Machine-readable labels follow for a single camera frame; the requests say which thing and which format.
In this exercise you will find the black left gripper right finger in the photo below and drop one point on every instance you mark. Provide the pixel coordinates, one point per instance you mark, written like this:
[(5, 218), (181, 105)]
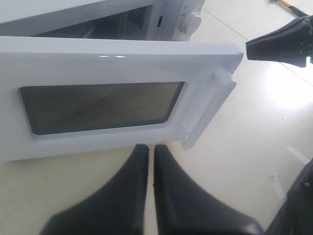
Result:
[(184, 208)]

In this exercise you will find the white microwave door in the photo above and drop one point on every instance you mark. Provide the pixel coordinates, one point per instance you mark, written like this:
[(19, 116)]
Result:
[(61, 96)]

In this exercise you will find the yellow black tool on floor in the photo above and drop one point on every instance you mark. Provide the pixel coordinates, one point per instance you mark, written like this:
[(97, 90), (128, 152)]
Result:
[(293, 9)]

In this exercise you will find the white microwave oven body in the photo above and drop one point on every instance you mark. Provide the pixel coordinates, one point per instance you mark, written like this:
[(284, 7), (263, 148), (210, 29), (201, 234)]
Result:
[(152, 20)]

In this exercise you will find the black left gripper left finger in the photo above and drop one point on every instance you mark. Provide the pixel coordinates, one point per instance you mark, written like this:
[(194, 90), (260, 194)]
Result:
[(115, 209)]

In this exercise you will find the upper white control knob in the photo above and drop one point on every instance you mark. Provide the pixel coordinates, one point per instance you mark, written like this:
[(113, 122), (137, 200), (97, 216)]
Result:
[(190, 23)]

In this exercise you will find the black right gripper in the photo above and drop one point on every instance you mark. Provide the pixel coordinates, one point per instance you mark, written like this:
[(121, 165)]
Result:
[(291, 44)]

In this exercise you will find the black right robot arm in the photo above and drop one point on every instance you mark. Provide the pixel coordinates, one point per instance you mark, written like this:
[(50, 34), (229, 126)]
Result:
[(297, 215)]

